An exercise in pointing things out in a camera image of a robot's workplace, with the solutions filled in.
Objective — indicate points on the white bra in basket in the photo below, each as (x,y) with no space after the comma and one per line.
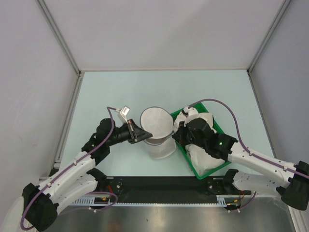
(201,161)

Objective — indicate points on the left aluminium frame post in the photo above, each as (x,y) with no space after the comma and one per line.
(57,34)

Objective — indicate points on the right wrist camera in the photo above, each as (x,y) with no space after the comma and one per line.
(189,111)

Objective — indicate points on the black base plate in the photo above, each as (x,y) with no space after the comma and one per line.
(166,189)

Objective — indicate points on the right aluminium frame post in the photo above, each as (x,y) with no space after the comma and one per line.
(269,34)

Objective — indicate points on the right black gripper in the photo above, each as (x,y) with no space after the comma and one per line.
(180,133)

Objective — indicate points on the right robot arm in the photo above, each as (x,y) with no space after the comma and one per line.
(289,181)

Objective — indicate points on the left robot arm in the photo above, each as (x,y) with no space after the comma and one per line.
(44,202)

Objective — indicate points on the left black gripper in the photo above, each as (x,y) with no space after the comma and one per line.
(136,134)

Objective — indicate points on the light blue cable duct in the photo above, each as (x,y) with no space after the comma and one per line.
(93,200)

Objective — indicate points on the white mesh laundry bag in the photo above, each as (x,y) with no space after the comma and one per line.
(159,123)

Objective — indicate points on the aluminium frame post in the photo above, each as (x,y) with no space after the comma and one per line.
(57,34)
(269,34)

